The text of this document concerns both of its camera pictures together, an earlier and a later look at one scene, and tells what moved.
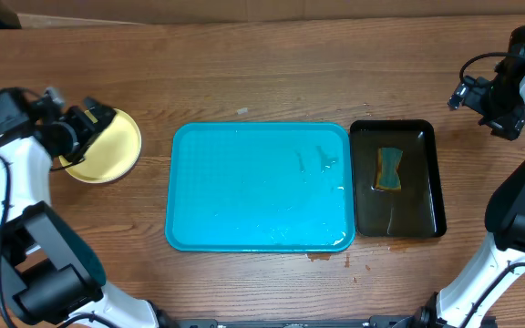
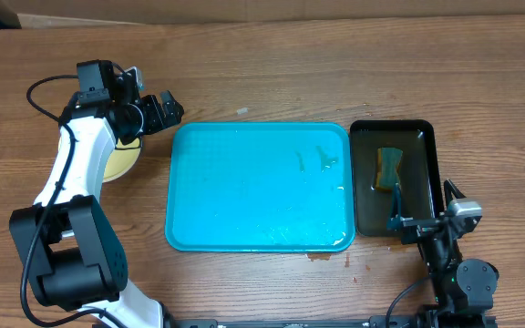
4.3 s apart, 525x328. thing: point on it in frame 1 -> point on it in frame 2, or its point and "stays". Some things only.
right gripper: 510,127 -> 422,229
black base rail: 375,322 stays
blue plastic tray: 264,187 stays
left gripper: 80,117 -> 169,106
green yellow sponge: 387,177 stays
